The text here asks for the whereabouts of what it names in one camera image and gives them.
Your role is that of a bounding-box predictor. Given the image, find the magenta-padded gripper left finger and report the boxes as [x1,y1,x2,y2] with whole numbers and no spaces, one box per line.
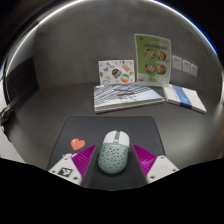
[48,144,100,190]

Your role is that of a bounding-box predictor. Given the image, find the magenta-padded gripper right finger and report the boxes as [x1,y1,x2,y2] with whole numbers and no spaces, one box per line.
[132,143,180,185]

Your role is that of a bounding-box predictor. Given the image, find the green and white perforated mouse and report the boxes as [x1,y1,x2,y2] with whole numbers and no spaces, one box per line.
[97,129,131,175]

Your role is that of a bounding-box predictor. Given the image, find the black mouse pad, red heart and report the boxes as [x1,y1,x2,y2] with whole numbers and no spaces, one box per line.
[46,115,167,191]

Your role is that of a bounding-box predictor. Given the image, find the white book with blue band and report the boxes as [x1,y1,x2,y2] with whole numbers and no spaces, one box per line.
[162,83,208,115]

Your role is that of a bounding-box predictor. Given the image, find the grey striped cover book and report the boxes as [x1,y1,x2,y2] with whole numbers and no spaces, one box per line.
[93,82,166,115]

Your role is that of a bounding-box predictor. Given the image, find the white card with colourful stickers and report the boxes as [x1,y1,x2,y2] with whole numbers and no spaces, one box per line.
[97,59,136,86]

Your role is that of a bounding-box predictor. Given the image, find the green menu in acrylic stand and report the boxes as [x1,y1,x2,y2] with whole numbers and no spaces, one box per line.
[133,32,172,88]

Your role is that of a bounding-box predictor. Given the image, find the white wall sockets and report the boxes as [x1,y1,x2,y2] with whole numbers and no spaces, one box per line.
[171,54,199,78]

